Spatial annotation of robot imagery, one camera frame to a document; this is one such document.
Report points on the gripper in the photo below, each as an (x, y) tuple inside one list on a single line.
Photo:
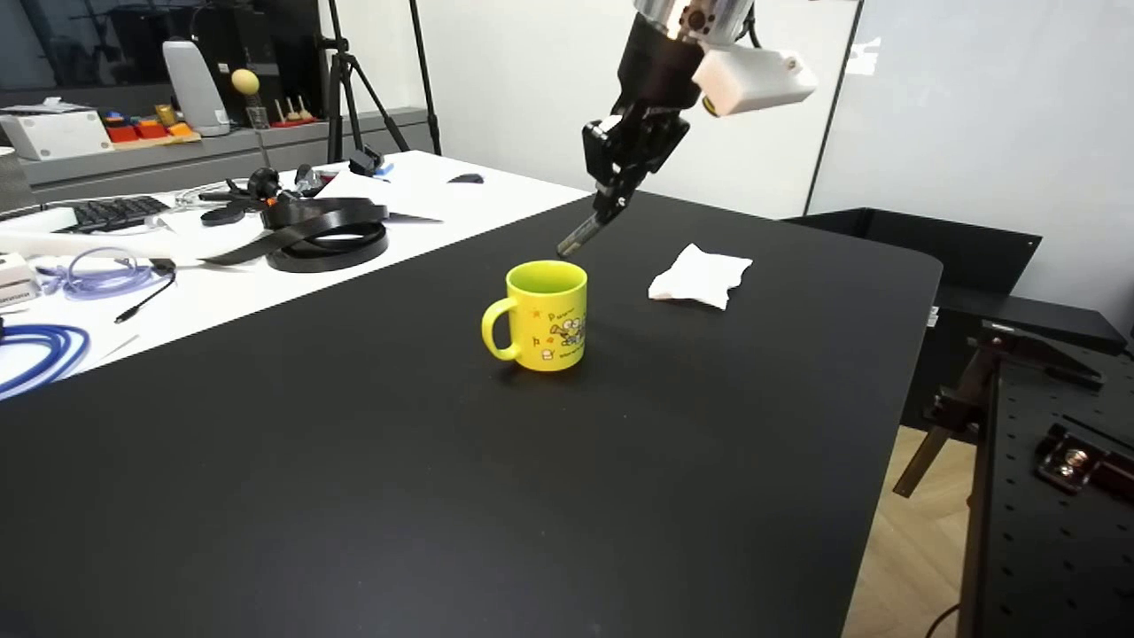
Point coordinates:
[(657, 66)]

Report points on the grey marker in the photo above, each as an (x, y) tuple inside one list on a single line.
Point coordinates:
[(580, 237)]

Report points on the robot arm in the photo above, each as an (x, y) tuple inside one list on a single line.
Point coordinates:
[(691, 18)]

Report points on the white crumpled cloth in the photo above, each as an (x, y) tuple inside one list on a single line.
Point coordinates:
[(700, 276)]

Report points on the black computer mouse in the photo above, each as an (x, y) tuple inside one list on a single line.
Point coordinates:
[(466, 178)]

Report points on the yellow printed mug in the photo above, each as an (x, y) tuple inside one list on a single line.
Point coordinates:
[(549, 319)]

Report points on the stand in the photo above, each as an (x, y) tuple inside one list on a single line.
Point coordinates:
[(341, 80)]

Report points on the wooden peg toy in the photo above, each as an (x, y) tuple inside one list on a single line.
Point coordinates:
[(292, 115)]

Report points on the black side table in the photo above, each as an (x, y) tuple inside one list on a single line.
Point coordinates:
[(966, 257)]

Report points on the small black tabletop tripod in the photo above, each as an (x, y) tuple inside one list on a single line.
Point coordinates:
[(257, 188)]

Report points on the yellow ball on stick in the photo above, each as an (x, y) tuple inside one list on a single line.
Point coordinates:
[(245, 82)]

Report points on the grey sideboard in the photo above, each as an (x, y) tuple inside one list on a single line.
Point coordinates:
[(204, 158)]

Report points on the white rounded speaker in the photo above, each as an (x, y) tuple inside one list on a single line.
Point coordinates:
[(195, 89)]

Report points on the colourful toy block set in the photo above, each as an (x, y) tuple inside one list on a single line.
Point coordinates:
[(146, 128)]

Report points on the black keyboard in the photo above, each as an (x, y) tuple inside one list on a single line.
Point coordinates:
[(111, 213)]

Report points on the black metal clamp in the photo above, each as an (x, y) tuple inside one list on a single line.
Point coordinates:
[(1076, 461)]

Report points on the black perforated bench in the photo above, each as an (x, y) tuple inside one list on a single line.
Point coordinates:
[(1054, 549)]

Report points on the small white box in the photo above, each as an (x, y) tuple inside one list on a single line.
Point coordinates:
[(16, 279)]

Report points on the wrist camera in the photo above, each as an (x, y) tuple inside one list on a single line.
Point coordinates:
[(753, 78)]

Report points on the black folding bracket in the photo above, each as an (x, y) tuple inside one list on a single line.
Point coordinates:
[(1001, 354)]

